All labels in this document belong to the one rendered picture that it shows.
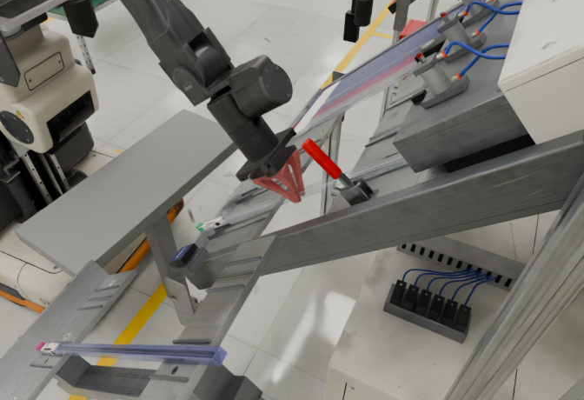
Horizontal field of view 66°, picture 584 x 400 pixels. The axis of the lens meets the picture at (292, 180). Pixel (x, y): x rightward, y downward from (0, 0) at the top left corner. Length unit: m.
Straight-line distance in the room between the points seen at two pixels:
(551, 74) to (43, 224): 1.12
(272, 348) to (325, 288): 0.30
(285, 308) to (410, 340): 0.79
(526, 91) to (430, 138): 0.11
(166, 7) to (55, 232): 0.74
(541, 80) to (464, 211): 0.15
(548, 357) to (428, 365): 0.23
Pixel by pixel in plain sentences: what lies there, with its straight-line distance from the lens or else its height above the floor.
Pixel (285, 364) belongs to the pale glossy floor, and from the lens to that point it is 1.58.
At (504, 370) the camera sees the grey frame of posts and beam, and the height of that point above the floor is 0.92.
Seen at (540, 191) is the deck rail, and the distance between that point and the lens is 0.47.
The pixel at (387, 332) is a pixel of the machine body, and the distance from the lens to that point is 0.95.
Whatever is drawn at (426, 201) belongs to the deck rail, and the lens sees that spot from 0.50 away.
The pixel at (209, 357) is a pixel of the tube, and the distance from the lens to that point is 0.45.
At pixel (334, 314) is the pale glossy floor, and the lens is 1.67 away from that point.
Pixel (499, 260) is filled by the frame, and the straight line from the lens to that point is 1.06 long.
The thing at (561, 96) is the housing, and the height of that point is 1.24.
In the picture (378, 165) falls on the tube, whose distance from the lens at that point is 0.61.
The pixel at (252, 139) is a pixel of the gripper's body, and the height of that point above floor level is 1.04.
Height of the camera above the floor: 1.45
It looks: 44 degrees down
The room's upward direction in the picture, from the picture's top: straight up
